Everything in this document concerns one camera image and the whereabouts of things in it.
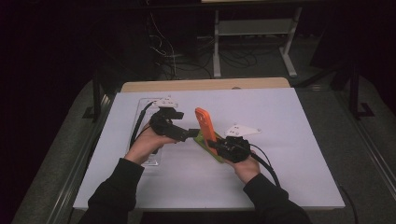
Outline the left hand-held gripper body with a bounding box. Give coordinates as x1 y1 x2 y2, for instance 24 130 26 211
148 97 190 143

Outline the black metal stand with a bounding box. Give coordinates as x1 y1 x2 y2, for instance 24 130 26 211
81 70 108 122
347 61 376 121

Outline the clear plastic container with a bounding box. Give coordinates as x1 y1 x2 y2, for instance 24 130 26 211
125 97 163 168

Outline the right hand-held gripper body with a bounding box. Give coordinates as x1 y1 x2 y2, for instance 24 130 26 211
217 124 262 163

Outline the right hand-held gripper black cable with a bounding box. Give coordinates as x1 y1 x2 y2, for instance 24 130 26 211
248 143 282 189

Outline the metal floor rail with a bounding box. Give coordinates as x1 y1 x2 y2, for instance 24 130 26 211
334 91 396 202
46 92 117 224

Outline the person's left hand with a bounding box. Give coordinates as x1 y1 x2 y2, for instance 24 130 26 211
124 123 178 166

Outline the thin black cable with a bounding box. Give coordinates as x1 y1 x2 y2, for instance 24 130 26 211
338 184 360 224

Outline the green cartoon phone case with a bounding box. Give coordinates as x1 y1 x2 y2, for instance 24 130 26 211
193 130 226 164

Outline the person's right hand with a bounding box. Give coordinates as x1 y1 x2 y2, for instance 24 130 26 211
224 151 262 185

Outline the beige wooden board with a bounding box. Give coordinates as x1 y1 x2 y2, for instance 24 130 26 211
120 77 291 93

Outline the white metal desk frame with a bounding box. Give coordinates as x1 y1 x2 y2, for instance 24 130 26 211
200 0 312 78

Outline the orange phone case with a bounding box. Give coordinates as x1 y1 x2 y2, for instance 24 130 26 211
194 107 219 156

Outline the tangle of floor cables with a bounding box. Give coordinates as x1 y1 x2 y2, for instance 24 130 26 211
145 12 281 80

